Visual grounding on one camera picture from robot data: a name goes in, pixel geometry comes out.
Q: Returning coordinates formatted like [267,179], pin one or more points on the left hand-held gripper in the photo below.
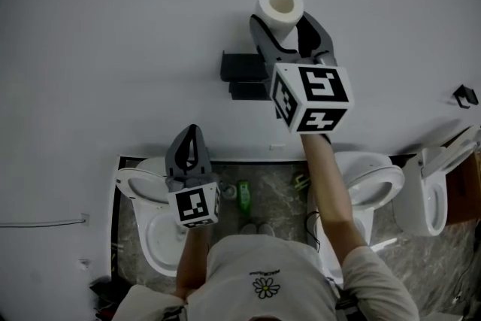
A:
[193,205]

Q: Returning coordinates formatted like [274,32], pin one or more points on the person's right shoe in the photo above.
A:
[266,229]

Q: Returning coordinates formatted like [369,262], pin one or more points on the person's left shoe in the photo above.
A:
[248,229]

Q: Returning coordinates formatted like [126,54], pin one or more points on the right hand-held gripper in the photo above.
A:
[319,86]

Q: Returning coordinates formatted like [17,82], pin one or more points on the small green hook object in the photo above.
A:
[300,182]

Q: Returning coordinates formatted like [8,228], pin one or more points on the green plastic bottle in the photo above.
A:
[244,197]

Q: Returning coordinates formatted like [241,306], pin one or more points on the white toilet paper roll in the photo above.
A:
[280,24]

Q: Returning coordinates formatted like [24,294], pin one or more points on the black wall paper holder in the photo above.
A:
[460,91]
[240,65]

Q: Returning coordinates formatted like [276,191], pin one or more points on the person's left forearm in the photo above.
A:
[191,259]

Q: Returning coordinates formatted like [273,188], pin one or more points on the person's grey shirt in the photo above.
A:
[263,267]

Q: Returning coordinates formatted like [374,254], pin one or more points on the person's shoe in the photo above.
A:
[266,229]
[248,229]

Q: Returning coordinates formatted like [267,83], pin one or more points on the person's right forearm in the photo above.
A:
[327,191]

